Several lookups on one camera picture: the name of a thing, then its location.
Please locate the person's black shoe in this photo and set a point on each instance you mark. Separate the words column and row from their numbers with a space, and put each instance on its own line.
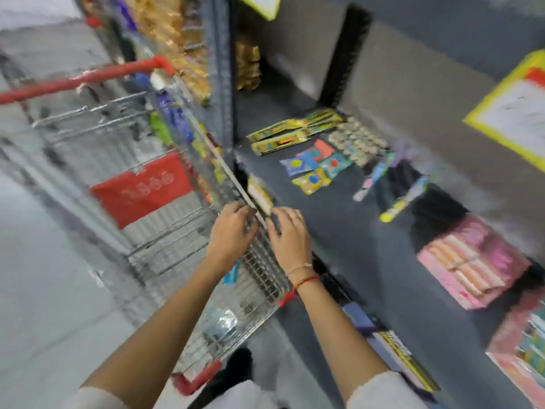
column 228, row 374

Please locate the small light blue packet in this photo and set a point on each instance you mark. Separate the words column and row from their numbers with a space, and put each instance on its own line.
column 232, row 273

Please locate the person's left forearm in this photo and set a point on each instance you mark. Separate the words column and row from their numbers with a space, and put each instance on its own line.
column 166, row 332

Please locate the group of small cream packets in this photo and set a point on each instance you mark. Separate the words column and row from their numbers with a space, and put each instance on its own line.
column 357, row 140

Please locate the red toy packet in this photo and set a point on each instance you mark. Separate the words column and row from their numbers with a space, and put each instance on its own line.
column 318, row 151

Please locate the long white blue packet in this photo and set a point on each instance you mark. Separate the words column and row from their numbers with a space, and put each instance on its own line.
column 374, row 176

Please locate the pile of black items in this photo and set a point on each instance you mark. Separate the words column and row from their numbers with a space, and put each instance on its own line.
column 434, row 212

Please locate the white left sleeve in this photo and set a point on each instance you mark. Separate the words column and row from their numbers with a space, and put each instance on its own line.
column 91, row 399

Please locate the purple blue flat box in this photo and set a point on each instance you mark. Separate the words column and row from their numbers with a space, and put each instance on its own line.
column 360, row 319

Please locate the grey metal shelf unit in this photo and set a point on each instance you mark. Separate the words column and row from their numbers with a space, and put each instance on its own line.
column 362, row 259

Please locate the person's right fingers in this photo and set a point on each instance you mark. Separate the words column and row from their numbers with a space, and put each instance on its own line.
column 281, row 221

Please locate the person's right hand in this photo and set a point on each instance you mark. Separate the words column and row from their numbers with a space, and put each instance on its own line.
column 291, row 242

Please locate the large yellow framed sign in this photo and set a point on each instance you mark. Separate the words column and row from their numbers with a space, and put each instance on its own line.
column 513, row 112

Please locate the white sleeve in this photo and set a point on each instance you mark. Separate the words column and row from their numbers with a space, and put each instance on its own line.
column 383, row 391
column 91, row 399

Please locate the row of golden snack packets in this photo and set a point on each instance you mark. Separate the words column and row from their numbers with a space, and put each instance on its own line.
column 170, row 42

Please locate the person's left fingers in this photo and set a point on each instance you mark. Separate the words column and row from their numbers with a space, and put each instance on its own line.
column 249, row 219

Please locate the white right sleeve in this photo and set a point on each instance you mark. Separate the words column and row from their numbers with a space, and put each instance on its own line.
column 383, row 391

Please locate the blue packets in cart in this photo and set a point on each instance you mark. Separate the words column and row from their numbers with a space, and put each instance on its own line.
column 175, row 114

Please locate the metal shopping cart red trim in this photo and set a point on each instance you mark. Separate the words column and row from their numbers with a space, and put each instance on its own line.
column 140, row 195

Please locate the person's right forearm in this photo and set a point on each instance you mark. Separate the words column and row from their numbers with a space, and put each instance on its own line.
column 336, row 332

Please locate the yellow and white card packet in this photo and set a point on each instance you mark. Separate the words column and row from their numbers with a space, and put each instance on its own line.
column 260, row 195

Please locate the clear plastic packet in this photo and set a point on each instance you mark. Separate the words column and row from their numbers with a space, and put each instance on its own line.
column 221, row 324

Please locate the teal toy packet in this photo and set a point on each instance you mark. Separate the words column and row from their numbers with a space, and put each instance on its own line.
column 336, row 165

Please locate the person's left hand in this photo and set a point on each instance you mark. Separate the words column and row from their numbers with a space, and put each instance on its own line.
column 230, row 240

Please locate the golden snack packets behind post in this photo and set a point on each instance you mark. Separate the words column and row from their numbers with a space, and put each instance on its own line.
column 248, row 63

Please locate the pink printed box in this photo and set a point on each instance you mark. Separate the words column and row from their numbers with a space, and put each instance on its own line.
column 521, row 349

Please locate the stack of pink packets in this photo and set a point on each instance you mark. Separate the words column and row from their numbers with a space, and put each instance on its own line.
column 472, row 261

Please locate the yellow black striped book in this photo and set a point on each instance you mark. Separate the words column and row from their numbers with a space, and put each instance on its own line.
column 408, row 362

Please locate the blue toy packet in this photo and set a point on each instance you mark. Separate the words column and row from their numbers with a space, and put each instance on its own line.
column 298, row 165

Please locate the person's white garment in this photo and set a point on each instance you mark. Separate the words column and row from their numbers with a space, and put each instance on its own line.
column 249, row 396

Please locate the long yellow green toy packet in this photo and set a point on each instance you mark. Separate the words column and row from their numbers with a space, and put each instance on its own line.
column 279, row 142
column 298, row 122

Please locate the long yellow blue packet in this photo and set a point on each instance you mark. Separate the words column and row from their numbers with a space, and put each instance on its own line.
column 404, row 200

